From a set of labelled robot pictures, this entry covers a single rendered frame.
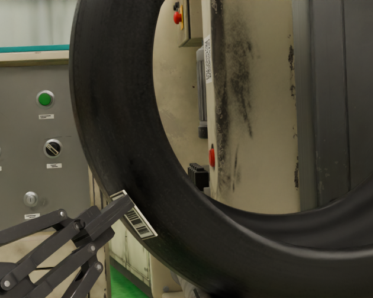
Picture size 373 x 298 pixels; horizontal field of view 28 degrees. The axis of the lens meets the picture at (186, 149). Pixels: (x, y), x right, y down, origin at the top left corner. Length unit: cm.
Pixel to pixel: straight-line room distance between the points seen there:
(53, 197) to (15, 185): 8
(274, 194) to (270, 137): 9
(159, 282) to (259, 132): 28
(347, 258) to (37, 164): 85
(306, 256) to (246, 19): 48
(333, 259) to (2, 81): 90
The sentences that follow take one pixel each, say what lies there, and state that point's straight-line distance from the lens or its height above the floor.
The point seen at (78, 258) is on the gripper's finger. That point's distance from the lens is 72.
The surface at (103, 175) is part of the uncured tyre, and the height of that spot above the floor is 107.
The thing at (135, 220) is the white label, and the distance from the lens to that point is 80.
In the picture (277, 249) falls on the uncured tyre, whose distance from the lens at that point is 80.
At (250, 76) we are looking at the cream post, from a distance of 116.
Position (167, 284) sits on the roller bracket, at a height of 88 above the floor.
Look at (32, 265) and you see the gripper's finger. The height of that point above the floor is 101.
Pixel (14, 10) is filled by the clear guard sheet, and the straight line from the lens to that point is 152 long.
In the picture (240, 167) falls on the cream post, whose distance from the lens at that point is 116.
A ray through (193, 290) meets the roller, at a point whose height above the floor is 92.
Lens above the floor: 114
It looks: 3 degrees down
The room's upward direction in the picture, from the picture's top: 3 degrees counter-clockwise
